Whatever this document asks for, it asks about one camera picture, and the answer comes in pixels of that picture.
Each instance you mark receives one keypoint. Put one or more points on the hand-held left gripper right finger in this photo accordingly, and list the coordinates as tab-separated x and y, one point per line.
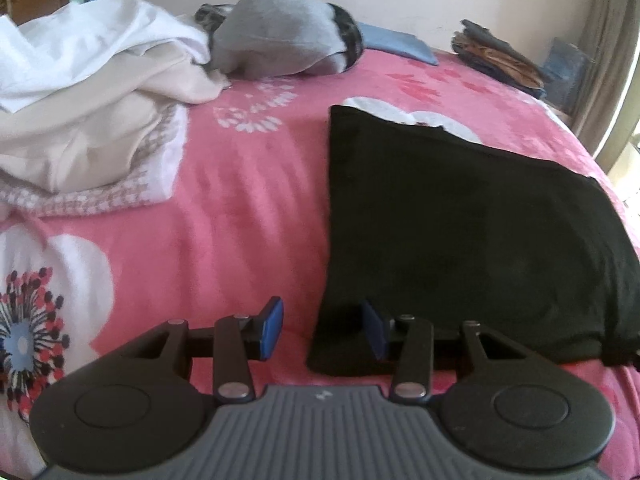
374	331

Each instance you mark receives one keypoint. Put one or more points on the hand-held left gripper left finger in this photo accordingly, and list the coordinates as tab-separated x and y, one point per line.
272	329

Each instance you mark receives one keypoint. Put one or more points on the stack of folded dark clothes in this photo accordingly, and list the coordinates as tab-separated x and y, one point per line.
500	60

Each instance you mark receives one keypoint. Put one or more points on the pink floral blanket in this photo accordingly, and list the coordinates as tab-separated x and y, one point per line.
250	210

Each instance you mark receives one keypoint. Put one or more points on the houndstooth trimmed white garment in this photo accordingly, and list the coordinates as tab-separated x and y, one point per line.
125	195

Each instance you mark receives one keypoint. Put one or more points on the beige garment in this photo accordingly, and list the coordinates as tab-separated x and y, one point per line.
100	125

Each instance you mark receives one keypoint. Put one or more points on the folded light blue cloth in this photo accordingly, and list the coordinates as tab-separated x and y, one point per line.
395	42

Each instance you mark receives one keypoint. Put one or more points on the grey sweater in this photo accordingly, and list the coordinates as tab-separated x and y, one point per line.
280	35

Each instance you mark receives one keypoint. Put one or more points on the black white plaid garment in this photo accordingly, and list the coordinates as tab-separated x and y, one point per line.
352	35

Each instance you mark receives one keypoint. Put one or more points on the water dispenser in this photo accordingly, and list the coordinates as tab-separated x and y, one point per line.
565	70

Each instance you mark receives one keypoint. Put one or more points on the beige curtain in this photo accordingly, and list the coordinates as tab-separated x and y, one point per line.
610	60

